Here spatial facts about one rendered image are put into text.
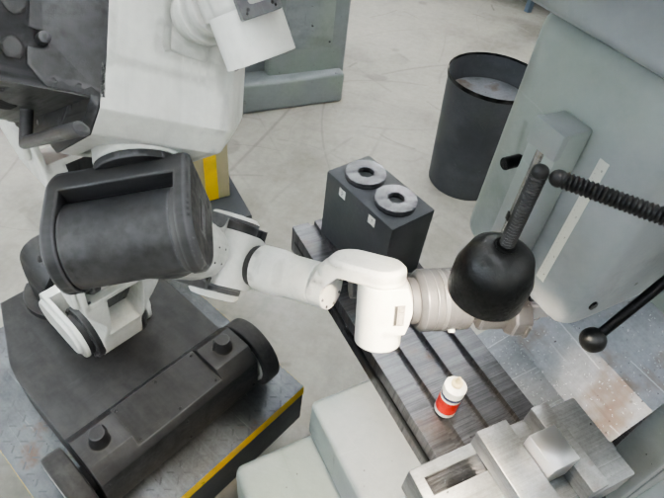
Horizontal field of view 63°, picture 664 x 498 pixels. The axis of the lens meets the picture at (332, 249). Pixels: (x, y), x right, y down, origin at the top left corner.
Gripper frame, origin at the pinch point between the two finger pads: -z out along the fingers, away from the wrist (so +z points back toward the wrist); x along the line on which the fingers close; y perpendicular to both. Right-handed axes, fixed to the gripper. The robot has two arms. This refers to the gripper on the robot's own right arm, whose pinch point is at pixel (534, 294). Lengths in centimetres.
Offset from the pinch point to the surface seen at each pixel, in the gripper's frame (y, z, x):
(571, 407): 26.1, -15.5, -5.4
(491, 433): 22.3, 2.9, -10.3
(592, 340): -9.9, 3.2, -14.6
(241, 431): 84, 42, 23
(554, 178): -34.4, 19.1, -16.0
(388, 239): 17.8, 12.0, 29.6
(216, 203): 122, 51, 161
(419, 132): 124, -71, 225
